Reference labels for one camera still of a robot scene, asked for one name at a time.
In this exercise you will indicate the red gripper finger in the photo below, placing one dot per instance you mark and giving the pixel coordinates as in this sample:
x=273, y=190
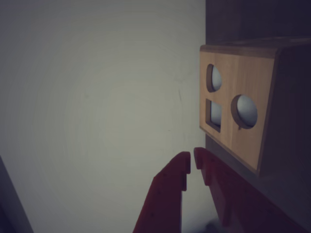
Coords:
x=243, y=208
x=162, y=204

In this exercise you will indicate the wooden shape sorter box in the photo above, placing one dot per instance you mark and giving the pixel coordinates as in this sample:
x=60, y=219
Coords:
x=250, y=80

